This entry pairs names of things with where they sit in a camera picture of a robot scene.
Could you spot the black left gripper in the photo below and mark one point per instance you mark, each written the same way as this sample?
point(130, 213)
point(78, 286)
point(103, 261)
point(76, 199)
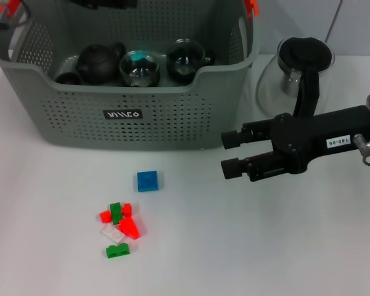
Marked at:
point(111, 3)

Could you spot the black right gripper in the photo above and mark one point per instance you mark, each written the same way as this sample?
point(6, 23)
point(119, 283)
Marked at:
point(311, 135)

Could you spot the teal toy brick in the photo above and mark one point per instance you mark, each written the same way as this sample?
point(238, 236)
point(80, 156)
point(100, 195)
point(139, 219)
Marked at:
point(138, 56)

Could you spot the glass teacup black sleeve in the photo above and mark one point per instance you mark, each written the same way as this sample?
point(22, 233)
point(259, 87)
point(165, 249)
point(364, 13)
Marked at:
point(185, 61)
point(138, 72)

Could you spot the blue square toy brick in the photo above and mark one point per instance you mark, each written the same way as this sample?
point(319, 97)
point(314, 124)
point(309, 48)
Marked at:
point(148, 181)

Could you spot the dark clay small teacup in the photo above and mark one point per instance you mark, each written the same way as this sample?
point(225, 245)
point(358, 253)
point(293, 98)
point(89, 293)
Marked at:
point(68, 78)

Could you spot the grey perforated plastic storage basket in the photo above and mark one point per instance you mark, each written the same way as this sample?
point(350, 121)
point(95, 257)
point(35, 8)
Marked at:
point(80, 123)

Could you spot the dark clay teapot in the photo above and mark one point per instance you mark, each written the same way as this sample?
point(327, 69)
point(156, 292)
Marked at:
point(98, 64)

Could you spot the large red slope toy brick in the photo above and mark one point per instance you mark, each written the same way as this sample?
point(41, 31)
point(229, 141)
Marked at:
point(129, 228)

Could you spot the green toy brick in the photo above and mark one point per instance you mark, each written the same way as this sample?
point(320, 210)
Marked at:
point(115, 212)
point(118, 250)

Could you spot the white flat toy plate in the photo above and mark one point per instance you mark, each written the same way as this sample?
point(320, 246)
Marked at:
point(112, 234)

